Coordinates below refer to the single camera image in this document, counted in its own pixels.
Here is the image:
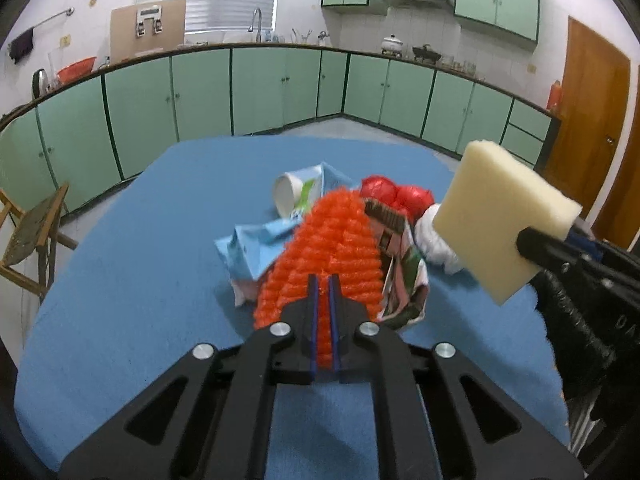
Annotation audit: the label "blue foam table mat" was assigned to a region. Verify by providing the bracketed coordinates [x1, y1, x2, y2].
[14, 136, 570, 479]

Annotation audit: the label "red basin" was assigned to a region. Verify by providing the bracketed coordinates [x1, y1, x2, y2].
[58, 56, 96, 84]

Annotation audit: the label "black wok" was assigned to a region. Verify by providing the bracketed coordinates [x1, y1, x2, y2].
[412, 44, 442, 64]

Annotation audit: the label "cream foam sponge block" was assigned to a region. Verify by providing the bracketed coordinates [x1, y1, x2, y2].
[433, 140, 582, 306]

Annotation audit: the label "white paper cup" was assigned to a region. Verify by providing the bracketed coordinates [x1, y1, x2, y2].
[272, 165, 321, 218]

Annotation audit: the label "red plastic bag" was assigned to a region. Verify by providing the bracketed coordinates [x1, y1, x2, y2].
[360, 176, 435, 223]

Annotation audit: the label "kitchen faucet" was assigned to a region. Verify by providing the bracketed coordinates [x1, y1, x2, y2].
[247, 8, 262, 44]

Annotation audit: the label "black gloved right hand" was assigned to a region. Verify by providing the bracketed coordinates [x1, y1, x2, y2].
[530, 270, 639, 400]

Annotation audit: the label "brown wooden door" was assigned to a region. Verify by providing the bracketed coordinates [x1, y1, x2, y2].
[594, 64, 640, 252]
[544, 18, 631, 217]

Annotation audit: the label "green lower kitchen cabinets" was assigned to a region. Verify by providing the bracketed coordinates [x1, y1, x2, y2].
[1, 46, 560, 210]

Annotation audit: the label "white cooking pot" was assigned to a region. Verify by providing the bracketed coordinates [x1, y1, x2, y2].
[381, 35, 404, 58]

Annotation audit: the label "cardboard panel on counter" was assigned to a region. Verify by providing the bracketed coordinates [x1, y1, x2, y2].
[110, 0, 186, 64]

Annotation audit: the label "red fire extinguisher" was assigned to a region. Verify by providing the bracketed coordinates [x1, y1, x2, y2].
[546, 80, 562, 113]

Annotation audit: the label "wooden chair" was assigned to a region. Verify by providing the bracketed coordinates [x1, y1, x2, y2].
[1, 182, 78, 302]

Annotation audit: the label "light blue wrapper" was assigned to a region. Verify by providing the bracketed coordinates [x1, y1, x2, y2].
[215, 162, 358, 307]

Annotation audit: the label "white crumpled tissue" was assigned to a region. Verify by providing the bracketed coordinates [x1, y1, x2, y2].
[413, 204, 463, 275]

